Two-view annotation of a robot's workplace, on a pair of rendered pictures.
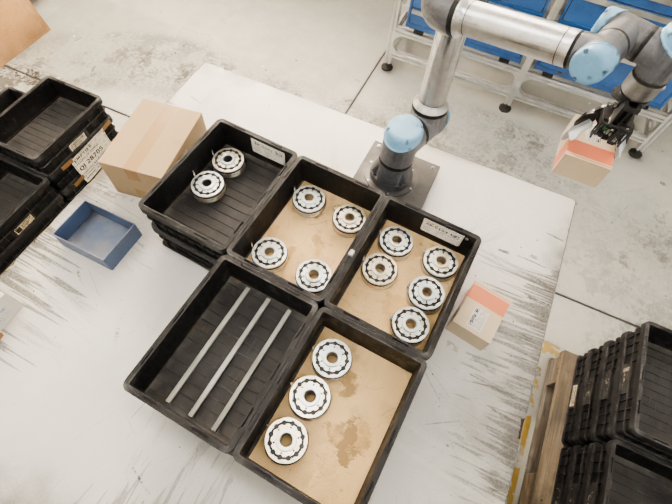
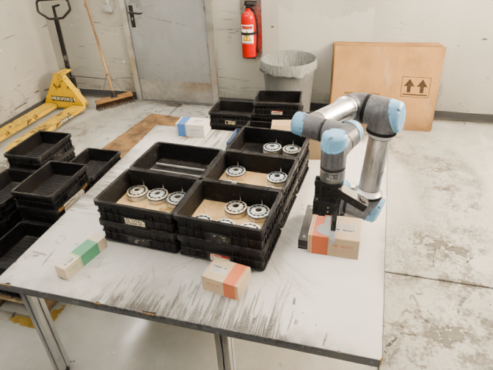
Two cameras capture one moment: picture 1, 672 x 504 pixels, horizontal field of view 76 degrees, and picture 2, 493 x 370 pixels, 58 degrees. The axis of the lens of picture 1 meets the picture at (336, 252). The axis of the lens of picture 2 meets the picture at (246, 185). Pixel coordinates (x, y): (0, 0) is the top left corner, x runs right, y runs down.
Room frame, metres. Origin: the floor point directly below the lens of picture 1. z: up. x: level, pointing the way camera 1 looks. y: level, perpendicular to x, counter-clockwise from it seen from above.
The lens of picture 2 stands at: (0.53, -1.76, 2.01)
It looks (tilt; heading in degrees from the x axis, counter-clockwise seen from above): 33 degrees down; 87
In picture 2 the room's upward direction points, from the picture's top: 3 degrees counter-clockwise
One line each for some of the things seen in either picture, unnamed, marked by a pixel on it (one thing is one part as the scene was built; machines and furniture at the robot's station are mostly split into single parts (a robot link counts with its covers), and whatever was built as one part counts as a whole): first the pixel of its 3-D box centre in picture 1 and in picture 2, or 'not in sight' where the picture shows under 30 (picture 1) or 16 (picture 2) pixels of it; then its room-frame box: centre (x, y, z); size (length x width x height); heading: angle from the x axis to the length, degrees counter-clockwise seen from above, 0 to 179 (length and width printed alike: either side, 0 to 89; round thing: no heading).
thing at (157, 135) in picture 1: (159, 152); (296, 139); (0.96, 0.64, 0.78); 0.30 x 0.22 x 0.16; 169
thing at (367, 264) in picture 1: (379, 269); (235, 207); (0.56, -0.13, 0.86); 0.10 x 0.10 x 0.01
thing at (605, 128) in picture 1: (619, 114); (328, 195); (0.84, -0.64, 1.24); 0.09 x 0.08 x 0.12; 160
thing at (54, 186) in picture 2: not in sight; (59, 205); (-0.60, 0.74, 0.37); 0.40 x 0.30 x 0.45; 70
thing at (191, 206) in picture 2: (402, 278); (229, 214); (0.53, -0.19, 0.87); 0.40 x 0.30 x 0.11; 157
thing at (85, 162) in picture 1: (94, 155); not in sight; (1.22, 1.13, 0.41); 0.31 x 0.02 x 0.16; 160
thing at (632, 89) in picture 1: (643, 86); (331, 173); (0.84, -0.65, 1.32); 0.08 x 0.08 x 0.05
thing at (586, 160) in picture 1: (585, 150); (334, 235); (0.87, -0.65, 1.08); 0.16 x 0.12 x 0.07; 160
